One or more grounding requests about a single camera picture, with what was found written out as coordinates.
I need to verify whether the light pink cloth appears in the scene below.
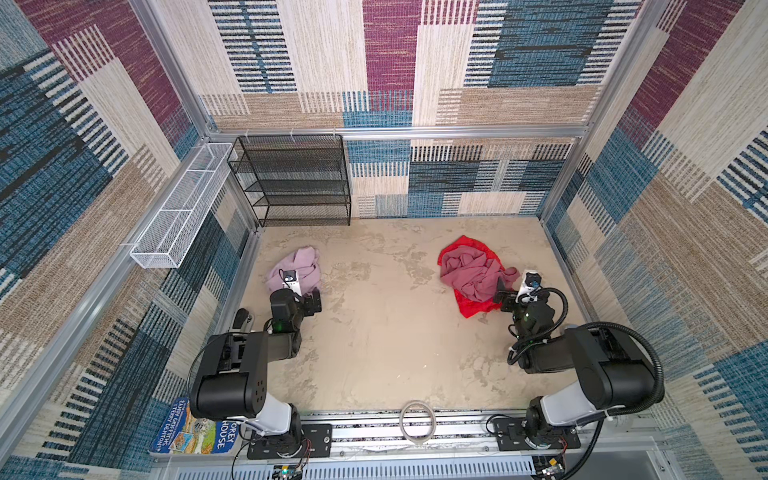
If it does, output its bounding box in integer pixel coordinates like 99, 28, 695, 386
266, 246, 322, 294

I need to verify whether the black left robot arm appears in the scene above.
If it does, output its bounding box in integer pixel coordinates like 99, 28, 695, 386
188, 288, 322, 459

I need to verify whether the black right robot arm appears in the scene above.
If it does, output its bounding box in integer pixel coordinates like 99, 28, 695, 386
488, 272, 665, 451

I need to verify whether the red cloth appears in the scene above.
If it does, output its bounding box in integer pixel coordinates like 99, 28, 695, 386
437, 236, 502, 318

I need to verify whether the mauve cloth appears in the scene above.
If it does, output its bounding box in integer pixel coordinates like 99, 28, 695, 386
440, 245, 520, 303

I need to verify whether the colourful book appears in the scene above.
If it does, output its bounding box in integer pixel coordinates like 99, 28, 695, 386
149, 397, 239, 455

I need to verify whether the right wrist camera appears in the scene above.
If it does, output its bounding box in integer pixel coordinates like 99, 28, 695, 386
516, 270, 542, 305

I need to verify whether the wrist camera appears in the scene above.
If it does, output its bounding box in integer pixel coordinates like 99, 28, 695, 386
516, 270, 542, 305
279, 270, 303, 296

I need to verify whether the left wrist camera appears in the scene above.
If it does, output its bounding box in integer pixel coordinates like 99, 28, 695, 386
279, 270, 303, 296

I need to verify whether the black wire mesh shelf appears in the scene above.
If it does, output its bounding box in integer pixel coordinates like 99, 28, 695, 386
229, 134, 352, 228

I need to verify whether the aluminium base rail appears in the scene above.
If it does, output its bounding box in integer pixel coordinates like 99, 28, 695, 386
150, 410, 661, 479

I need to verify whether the white wire mesh basket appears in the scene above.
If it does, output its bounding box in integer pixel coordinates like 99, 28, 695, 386
130, 143, 234, 269

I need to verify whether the white cable loop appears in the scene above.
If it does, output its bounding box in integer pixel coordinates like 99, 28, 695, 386
398, 400, 438, 446

